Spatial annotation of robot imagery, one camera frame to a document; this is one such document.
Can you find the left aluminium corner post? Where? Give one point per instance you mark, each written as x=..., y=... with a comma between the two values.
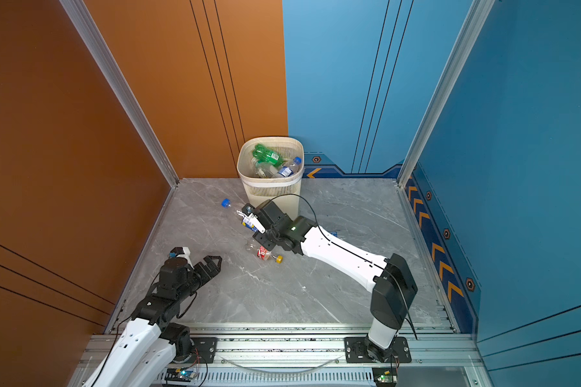
x=91, y=36

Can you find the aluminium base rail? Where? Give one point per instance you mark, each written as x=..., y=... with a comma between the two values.
x=308, y=355

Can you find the right green circuit board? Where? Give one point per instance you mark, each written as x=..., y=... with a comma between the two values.
x=384, y=377

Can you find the clear bottle green cap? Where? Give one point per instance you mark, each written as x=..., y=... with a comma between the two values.
x=265, y=169

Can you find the green Sprite bottle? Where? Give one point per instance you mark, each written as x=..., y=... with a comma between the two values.
x=268, y=155

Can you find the small bottle red white label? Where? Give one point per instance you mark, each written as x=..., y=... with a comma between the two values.
x=255, y=249

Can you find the aluminium corner post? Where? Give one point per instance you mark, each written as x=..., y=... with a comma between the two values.
x=91, y=36
x=463, y=45

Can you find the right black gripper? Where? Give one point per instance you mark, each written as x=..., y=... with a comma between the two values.
x=261, y=238

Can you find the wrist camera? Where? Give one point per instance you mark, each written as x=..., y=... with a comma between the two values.
x=181, y=252
x=250, y=209

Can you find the clear bottle blue yellow label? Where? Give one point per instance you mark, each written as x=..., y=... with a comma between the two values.
x=237, y=213

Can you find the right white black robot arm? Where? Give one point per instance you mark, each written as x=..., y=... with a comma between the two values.
x=389, y=279

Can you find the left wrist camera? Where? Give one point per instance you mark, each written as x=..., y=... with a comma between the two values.
x=181, y=252

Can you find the cream slatted waste bin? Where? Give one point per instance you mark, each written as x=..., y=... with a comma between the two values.
x=284, y=191

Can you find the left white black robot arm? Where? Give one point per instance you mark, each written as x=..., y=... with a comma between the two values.
x=151, y=340

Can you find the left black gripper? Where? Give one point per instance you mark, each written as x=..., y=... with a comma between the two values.
x=214, y=269

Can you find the green circuit board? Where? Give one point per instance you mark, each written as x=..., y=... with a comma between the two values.
x=180, y=375
x=384, y=377

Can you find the left green circuit board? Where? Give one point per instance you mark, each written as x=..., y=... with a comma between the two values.
x=180, y=375

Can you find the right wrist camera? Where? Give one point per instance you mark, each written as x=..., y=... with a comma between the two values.
x=250, y=209

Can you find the right aluminium corner post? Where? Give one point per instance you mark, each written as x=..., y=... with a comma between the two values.
x=463, y=45

